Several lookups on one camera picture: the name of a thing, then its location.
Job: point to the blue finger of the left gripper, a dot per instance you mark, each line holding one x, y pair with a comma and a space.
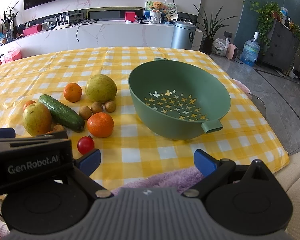
7, 133

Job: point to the orange mandarin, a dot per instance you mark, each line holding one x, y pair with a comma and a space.
100, 125
72, 92
27, 103

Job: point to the red box on counter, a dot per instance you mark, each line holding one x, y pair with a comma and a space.
130, 16

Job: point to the dark grey drawer cabinet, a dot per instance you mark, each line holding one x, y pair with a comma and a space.
282, 47

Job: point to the pink container near table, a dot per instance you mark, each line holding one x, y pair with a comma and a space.
10, 56

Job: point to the orange mandarin front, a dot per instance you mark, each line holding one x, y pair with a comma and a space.
100, 125

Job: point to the blue water jug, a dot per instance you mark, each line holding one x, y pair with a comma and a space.
250, 51

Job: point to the potted long-leaf plant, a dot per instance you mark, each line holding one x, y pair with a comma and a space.
210, 27

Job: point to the green colander bowl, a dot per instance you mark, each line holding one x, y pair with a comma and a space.
177, 100

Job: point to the grey metal trash bin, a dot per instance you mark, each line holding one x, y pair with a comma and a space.
183, 35

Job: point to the white marble tv counter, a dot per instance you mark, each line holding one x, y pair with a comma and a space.
100, 34

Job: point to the large round yellow-green pear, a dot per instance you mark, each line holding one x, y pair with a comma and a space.
100, 88

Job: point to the red cherry tomato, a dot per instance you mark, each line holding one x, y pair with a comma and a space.
85, 145

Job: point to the orange mandarin back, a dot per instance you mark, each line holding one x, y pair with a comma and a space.
72, 92

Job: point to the pink box on counter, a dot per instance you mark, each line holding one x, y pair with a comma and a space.
32, 30

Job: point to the teddy bear toy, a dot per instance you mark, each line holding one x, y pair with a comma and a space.
156, 12

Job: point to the trailing green pothos plant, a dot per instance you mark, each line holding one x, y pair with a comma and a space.
268, 13

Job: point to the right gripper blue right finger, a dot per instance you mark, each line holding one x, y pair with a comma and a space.
204, 162

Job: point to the yellow checkered tablecloth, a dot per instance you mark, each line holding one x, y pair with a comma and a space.
133, 151

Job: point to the orange mandarin far left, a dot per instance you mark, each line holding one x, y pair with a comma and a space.
27, 103

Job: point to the potted plant left counter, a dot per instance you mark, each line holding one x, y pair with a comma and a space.
7, 19

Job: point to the purple fluffy cushion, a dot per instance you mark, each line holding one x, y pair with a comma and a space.
182, 180

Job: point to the white plastic bag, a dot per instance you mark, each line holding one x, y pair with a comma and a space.
220, 46

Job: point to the white wifi router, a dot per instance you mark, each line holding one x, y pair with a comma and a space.
60, 22

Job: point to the green cucumber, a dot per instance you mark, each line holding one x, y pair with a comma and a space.
63, 114

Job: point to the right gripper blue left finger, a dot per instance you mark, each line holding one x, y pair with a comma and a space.
89, 162

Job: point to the brown kiwi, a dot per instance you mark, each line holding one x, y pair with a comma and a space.
110, 106
85, 112
58, 128
96, 107

